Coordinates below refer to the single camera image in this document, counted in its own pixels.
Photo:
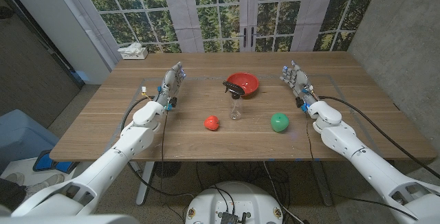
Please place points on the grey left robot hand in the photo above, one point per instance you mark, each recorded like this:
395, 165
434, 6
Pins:
170, 81

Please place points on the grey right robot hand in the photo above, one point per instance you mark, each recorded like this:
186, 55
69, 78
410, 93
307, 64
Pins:
298, 79

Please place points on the clear spray bottle black head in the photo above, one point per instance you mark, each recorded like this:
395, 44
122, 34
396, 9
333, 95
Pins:
236, 109

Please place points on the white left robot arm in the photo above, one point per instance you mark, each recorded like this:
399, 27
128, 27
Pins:
113, 155

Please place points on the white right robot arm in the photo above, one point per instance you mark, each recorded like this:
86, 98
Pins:
361, 162

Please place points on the white tissue box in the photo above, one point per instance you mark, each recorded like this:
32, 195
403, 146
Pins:
134, 54

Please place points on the green apple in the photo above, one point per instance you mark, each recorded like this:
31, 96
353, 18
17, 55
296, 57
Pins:
279, 122

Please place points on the red bowl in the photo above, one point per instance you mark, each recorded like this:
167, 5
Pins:
248, 79

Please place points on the red tomato toy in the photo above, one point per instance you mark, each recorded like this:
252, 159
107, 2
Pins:
211, 123

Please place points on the printed window backdrop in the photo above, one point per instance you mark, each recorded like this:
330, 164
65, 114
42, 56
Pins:
213, 11

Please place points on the black floor fan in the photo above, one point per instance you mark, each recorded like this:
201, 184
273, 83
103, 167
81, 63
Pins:
167, 169

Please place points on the white table leg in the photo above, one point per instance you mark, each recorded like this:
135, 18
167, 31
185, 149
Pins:
144, 186

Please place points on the grey table leg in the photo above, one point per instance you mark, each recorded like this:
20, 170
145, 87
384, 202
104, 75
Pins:
321, 186

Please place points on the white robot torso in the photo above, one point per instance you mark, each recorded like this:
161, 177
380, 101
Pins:
237, 200

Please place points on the blue and black pad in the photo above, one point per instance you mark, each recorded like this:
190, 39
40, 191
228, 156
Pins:
46, 162

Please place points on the blue storage bin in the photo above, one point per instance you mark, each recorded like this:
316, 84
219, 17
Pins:
20, 138

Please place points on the grey sneaker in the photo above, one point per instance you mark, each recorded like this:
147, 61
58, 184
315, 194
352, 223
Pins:
44, 184
14, 178

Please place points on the person's black trouser leg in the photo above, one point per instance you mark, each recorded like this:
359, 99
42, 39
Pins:
10, 194

